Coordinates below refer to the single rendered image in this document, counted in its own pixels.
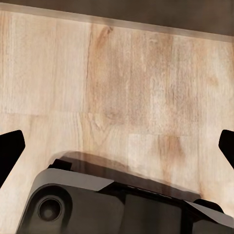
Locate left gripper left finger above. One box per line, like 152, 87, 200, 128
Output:
0, 130, 25, 188

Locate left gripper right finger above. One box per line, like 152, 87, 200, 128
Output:
218, 130, 234, 169

